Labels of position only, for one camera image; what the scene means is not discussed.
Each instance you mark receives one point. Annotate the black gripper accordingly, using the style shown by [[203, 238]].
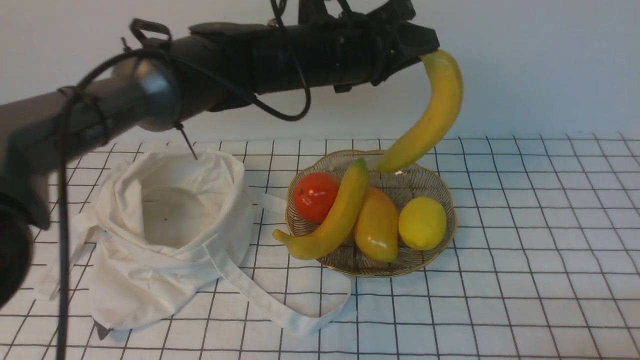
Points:
[[361, 48]]

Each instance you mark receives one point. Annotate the yellow banana from bag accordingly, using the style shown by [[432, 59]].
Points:
[[446, 97]]

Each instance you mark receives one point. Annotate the white cloth tote bag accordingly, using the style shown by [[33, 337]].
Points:
[[167, 225]]

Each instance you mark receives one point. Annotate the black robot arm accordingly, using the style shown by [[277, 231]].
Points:
[[219, 66]]

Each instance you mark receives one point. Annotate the red orange tomato fruit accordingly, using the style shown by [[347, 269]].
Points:
[[314, 195]]

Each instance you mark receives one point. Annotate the yellow lemon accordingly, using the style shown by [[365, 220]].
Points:
[[422, 224]]

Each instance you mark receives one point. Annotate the yellow banana on basket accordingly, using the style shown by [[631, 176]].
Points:
[[339, 221]]

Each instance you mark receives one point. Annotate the yellow orange mango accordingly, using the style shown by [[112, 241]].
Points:
[[376, 229]]

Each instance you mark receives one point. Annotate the white grid tablecloth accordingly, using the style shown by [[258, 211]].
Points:
[[544, 266]]

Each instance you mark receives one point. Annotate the gold wire fruit basket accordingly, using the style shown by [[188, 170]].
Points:
[[401, 187]]

